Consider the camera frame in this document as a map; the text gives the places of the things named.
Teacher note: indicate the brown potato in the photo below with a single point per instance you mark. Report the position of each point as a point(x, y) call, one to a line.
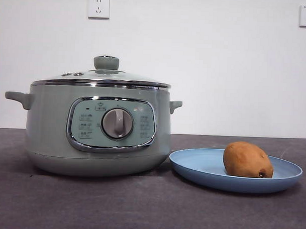
point(247, 159)

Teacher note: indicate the glass lid with green knob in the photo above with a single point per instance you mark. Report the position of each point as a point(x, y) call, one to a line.
point(106, 63)

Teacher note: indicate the blue round plate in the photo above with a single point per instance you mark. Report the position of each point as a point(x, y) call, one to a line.
point(199, 166)

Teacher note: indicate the pale green electric steamer pot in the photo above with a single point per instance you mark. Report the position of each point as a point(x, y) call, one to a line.
point(52, 131)

